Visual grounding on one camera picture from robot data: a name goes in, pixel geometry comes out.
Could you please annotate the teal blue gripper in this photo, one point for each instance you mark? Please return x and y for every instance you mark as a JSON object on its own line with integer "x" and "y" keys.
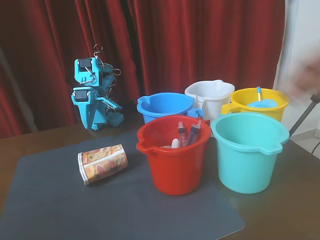
{"x": 84, "y": 110}

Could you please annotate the fruit print paper cup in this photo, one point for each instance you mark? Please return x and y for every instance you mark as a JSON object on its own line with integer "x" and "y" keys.
{"x": 105, "y": 162}

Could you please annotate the teal blue robot arm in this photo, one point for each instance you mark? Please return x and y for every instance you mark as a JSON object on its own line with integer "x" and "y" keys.
{"x": 87, "y": 73}

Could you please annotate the blurred bare hand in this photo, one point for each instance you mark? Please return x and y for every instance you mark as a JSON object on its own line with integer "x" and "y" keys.
{"x": 310, "y": 75}

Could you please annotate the blue plastic bucket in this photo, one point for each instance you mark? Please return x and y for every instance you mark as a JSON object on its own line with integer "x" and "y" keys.
{"x": 162, "y": 105}

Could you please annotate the small white plastic piece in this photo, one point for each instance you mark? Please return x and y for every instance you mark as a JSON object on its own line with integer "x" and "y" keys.
{"x": 175, "y": 143}

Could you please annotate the dark grey table mat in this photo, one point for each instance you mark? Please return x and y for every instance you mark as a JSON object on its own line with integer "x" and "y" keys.
{"x": 50, "y": 200}

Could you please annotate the red plastic bucket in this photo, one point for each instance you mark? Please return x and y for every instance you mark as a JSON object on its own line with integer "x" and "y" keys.
{"x": 175, "y": 172}

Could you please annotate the white plastic bucket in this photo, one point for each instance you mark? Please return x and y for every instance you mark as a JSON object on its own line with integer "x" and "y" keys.
{"x": 210, "y": 105}

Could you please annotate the dark red curtain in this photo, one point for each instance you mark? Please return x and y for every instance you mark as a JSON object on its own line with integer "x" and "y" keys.
{"x": 200, "y": 37}

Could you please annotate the turquoise plastic bucket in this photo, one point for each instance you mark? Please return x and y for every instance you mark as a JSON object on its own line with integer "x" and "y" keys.
{"x": 245, "y": 170}

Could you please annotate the blue capped pen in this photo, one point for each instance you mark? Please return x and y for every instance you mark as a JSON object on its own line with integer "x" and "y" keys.
{"x": 259, "y": 93}

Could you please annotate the light blue crumpled glove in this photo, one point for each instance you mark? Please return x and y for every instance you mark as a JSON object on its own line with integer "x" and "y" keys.
{"x": 262, "y": 103}

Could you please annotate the yellow plastic bucket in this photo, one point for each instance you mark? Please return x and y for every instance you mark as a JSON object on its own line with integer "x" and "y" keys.
{"x": 280, "y": 110}

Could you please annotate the grey tripod leg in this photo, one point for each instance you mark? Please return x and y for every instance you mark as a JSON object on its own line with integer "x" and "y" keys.
{"x": 303, "y": 113}

